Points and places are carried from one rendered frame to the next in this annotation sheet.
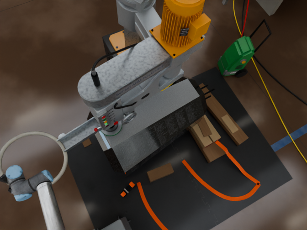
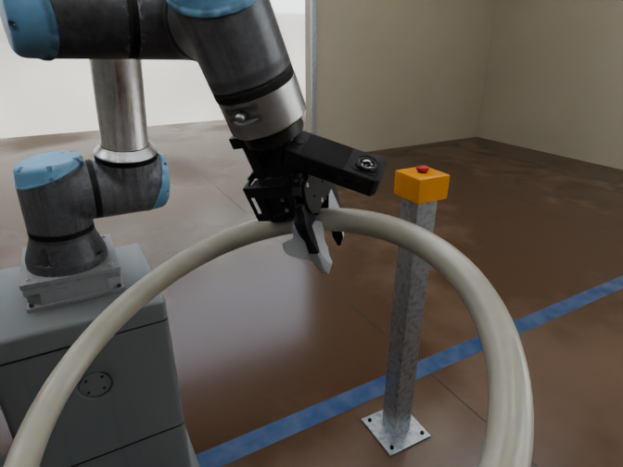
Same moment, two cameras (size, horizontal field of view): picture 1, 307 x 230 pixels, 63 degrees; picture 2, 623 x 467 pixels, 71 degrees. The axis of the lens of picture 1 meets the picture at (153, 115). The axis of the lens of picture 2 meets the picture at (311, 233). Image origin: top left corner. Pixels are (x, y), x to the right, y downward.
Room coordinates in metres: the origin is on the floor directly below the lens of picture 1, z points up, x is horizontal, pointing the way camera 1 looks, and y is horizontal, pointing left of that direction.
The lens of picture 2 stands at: (0.56, 0.96, 1.45)
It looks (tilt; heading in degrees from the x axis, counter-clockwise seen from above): 24 degrees down; 189
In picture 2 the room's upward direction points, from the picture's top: straight up
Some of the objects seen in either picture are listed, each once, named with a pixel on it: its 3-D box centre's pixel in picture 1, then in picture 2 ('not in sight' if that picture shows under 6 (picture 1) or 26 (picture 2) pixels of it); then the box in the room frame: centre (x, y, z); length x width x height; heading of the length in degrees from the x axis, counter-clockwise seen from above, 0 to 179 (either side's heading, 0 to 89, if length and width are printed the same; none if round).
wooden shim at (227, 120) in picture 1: (229, 123); not in sight; (1.22, -1.00, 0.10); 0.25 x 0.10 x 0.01; 40
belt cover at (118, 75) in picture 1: (141, 63); not in sight; (0.96, 0.14, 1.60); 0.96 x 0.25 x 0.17; 136
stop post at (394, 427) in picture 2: not in sight; (406, 317); (-0.79, 1.10, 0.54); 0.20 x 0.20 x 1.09; 36
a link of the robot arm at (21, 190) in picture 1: (22, 189); (183, 18); (0.01, 0.73, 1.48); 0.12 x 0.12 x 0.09; 40
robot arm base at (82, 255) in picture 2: not in sight; (64, 241); (-0.36, 0.18, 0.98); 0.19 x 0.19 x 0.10
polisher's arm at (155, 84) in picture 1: (145, 82); not in sight; (0.98, 0.10, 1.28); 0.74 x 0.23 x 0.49; 136
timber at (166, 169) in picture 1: (160, 172); not in sight; (0.46, -0.19, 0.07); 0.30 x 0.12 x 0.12; 120
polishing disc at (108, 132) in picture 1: (110, 124); not in sight; (0.71, 0.39, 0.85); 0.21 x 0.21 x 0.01
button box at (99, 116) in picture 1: (104, 120); not in sight; (0.58, 0.36, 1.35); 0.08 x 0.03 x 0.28; 136
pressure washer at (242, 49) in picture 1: (241, 50); not in sight; (2.13, -1.00, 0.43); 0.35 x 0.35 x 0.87; 21
